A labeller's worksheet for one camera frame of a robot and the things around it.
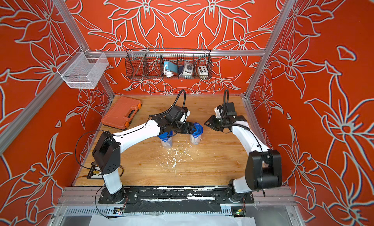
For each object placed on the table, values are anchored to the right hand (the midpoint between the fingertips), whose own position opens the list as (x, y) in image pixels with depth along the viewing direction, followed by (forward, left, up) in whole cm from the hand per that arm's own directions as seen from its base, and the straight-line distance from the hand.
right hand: (203, 123), depth 84 cm
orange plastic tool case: (+15, +58, -10) cm, 61 cm away
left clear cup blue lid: (-10, +21, -2) cm, 24 cm away
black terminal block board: (-26, +61, -13) cm, 68 cm away
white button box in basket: (+32, -1, +14) cm, 35 cm away
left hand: (-3, +6, -1) cm, 7 cm away
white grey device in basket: (+29, +10, +17) cm, 35 cm away
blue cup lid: (-4, +3, -1) cm, 5 cm away
